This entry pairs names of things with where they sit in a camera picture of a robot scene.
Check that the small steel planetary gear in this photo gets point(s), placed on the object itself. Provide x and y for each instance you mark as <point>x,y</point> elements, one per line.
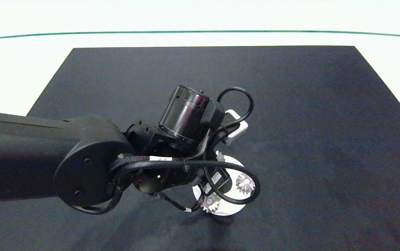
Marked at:
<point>250,185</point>
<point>214,205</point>
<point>221,157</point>

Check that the round white pinned carrier plate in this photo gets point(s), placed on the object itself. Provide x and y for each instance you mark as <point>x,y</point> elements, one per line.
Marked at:
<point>233,209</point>

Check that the dark rectangular work mat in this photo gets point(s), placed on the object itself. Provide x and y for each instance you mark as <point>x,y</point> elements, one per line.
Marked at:
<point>325,104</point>

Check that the white boxy wrist camera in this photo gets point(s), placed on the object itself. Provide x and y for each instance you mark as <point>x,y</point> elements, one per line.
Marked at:
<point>238,130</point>

